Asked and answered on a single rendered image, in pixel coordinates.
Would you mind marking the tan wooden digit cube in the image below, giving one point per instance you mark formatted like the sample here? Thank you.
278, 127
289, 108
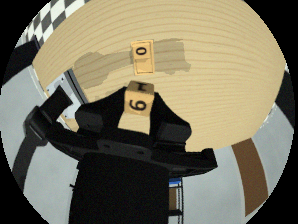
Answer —
139, 98
141, 51

